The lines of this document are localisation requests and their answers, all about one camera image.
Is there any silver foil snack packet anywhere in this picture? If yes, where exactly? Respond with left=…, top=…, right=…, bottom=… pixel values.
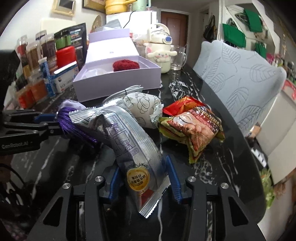
left=69, top=105, right=170, bottom=218

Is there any purple tassel sachet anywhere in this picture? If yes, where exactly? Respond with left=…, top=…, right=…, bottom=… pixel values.
left=56, top=99, right=97, bottom=146

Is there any brown cereal snack bag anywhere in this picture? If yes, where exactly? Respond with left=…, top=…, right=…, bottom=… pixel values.
left=159, top=106, right=225, bottom=164

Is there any red foil snack packet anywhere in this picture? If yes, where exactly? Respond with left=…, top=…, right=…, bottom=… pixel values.
left=163, top=96, right=206, bottom=116

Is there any white patterned pastry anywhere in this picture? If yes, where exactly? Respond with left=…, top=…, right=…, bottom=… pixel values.
left=123, top=92, right=163, bottom=129

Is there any brown spice jar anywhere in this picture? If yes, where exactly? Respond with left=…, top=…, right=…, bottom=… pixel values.
left=26, top=41, right=41, bottom=71

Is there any blue effervescent tablet tube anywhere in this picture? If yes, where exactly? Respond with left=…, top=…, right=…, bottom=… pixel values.
left=38, top=57, right=56, bottom=97

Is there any orange contents plastic jar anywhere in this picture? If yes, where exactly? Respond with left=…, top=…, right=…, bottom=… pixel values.
left=29, top=72, right=48, bottom=102

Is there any blue white medicine box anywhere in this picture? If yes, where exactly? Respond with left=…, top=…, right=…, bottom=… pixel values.
left=50, top=61, right=79, bottom=93

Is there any red cylindrical bottle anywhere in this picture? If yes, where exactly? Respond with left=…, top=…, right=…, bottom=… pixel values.
left=56, top=46, right=76, bottom=68

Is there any green lidded jar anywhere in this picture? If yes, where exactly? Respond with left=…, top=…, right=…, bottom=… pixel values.
left=54, top=30, right=72, bottom=50

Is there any black product pouch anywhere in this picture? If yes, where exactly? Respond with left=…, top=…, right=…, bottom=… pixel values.
left=56, top=23, right=87, bottom=70

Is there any lavender gift box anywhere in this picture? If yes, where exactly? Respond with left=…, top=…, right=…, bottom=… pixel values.
left=73, top=29, right=161, bottom=102

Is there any gold framed picture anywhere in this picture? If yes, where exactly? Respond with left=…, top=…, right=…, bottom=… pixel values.
left=82, top=0, right=105, bottom=13

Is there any red knitted object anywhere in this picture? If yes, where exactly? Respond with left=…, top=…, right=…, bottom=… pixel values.
left=112, top=59, right=140, bottom=72

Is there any yellow pot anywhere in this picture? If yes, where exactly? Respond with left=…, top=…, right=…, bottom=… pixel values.
left=105, top=0, right=137, bottom=15

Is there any light blue leaf chair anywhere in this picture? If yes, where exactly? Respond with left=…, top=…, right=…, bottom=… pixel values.
left=193, top=40, right=287, bottom=136

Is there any clear glass mug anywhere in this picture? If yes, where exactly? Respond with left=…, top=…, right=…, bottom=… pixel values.
left=171, top=45, right=187, bottom=71

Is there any white refrigerator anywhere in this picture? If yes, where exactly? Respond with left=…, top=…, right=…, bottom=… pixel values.
left=106, top=11, right=157, bottom=35

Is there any green electric kettle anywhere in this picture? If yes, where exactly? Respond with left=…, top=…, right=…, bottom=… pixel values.
left=132, top=0, right=151, bottom=11

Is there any white cinnamoroll kettle bottle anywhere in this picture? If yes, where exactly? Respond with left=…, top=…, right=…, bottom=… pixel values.
left=144, top=23, right=177, bottom=73

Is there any green tote bag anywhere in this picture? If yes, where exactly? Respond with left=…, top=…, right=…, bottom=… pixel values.
left=255, top=42, right=267, bottom=59
left=223, top=18, right=246, bottom=48
left=235, top=9, right=263, bottom=33

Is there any dark hanging handbag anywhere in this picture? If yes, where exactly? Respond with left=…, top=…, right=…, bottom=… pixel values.
left=203, top=15, right=217, bottom=42

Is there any brown entrance door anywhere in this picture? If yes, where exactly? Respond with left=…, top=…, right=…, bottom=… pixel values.
left=161, top=11, right=189, bottom=47

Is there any wall intercom panel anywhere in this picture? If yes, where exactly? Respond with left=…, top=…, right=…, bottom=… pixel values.
left=52, top=0, right=76, bottom=16

